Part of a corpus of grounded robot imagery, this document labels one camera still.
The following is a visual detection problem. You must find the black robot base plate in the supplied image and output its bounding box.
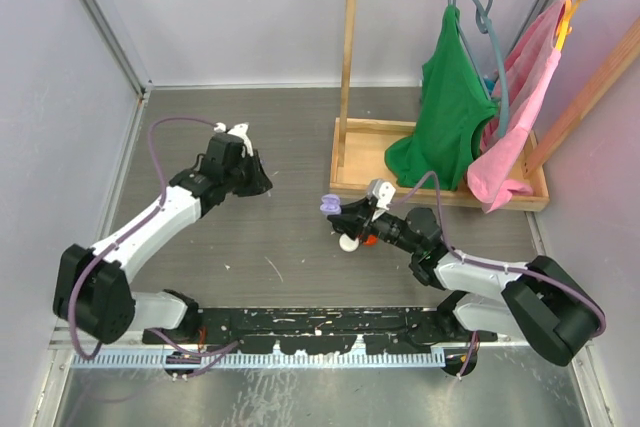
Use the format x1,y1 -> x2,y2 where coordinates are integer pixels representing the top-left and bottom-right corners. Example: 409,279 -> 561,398
161,307 -> 471,355

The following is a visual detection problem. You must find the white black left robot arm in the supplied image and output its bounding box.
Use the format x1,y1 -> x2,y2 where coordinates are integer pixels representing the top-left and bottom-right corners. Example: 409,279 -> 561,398
53,123 -> 272,344

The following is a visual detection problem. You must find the white slotted cable duct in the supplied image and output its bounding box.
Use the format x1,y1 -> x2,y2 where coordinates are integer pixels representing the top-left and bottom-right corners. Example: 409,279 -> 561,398
71,345 -> 446,370

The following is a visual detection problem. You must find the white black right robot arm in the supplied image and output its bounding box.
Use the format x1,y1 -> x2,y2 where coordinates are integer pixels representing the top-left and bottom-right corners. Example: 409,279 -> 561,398
321,194 -> 605,366

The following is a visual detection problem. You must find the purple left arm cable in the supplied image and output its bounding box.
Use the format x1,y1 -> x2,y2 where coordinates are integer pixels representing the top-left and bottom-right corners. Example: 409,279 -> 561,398
69,116 -> 241,378

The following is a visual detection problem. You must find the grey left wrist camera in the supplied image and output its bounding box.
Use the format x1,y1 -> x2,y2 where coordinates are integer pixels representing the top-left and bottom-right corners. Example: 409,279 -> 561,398
213,122 -> 254,157

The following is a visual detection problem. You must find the grey blue clothes hanger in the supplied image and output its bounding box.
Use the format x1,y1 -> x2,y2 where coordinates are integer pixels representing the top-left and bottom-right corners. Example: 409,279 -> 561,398
447,0 -> 510,139

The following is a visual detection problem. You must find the orange earbud charging case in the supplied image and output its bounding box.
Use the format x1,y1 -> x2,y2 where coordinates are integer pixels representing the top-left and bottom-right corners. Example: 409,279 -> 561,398
363,235 -> 377,246

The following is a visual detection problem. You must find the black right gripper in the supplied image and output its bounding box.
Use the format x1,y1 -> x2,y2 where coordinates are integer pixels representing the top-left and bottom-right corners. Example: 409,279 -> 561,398
328,195 -> 421,256

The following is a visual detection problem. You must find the green shirt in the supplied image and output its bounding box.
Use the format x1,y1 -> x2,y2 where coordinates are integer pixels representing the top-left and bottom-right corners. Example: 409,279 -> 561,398
384,5 -> 498,191

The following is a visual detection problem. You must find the purple round charging case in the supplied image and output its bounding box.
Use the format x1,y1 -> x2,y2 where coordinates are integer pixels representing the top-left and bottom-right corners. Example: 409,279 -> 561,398
320,194 -> 342,216

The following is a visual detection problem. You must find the yellow clothes hanger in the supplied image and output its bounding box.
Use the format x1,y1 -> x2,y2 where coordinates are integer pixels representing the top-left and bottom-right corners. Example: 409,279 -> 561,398
555,0 -> 585,51

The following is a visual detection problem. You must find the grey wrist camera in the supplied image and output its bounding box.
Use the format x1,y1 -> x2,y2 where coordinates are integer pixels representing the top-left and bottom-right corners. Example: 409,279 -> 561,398
213,122 -> 254,157
366,178 -> 396,221

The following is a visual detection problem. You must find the wooden clothes rack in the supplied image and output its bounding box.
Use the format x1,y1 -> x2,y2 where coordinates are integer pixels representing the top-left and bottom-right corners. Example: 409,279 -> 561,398
329,0 -> 639,212

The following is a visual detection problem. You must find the white round charging case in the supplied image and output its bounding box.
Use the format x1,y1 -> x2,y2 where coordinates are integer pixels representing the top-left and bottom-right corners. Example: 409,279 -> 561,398
339,235 -> 360,253

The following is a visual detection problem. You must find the blue cloth item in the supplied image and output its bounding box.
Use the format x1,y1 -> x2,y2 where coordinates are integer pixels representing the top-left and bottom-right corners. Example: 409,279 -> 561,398
483,74 -> 501,100

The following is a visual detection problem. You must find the pink shirt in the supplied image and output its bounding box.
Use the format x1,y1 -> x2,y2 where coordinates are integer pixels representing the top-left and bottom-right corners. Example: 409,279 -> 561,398
466,0 -> 573,213

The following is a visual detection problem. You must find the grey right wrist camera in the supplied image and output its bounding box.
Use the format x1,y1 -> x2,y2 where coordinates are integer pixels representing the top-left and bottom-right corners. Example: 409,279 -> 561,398
366,178 -> 396,221

